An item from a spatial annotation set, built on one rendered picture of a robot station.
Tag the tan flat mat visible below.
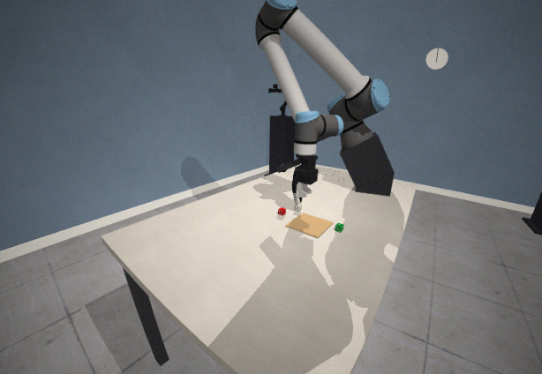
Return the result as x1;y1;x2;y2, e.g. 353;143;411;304
285;213;333;238

